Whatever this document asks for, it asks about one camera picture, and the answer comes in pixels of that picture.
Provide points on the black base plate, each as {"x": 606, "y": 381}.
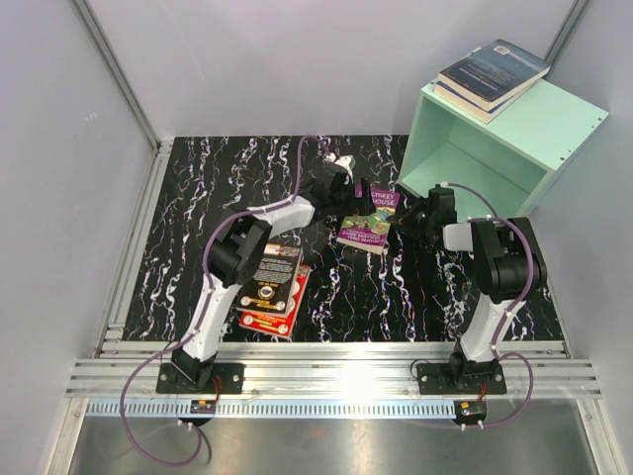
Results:
{"x": 473, "y": 379}
{"x": 223, "y": 378}

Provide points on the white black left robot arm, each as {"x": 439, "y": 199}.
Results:
{"x": 235, "y": 248}

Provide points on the red book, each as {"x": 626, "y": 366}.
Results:
{"x": 279, "y": 326}

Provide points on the blue orange paperback book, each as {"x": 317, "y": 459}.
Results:
{"x": 484, "y": 116}

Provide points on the black paperback book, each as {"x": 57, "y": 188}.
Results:
{"x": 272, "y": 288}

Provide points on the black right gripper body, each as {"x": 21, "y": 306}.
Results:
{"x": 421, "y": 221}

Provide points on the aluminium rail frame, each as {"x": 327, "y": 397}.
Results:
{"x": 327, "y": 370}

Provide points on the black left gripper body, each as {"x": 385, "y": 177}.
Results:
{"x": 343, "y": 205}

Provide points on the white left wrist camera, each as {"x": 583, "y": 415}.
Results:
{"x": 344, "y": 161}

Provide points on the mint green open cabinet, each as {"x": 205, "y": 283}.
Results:
{"x": 505, "y": 166}

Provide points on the slotted cable duct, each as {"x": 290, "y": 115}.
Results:
{"x": 433, "y": 409}

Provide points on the purple Treehouse book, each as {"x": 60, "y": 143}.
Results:
{"x": 369, "y": 231}

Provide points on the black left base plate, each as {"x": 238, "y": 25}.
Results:
{"x": 223, "y": 378}

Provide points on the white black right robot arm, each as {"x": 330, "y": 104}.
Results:
{"x": 508, "y": 268}

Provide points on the dark blue hardcover book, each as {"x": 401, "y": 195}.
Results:
{"x": 491, "y": 74}

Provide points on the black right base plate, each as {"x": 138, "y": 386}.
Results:
{"x": 473, "y": 379}

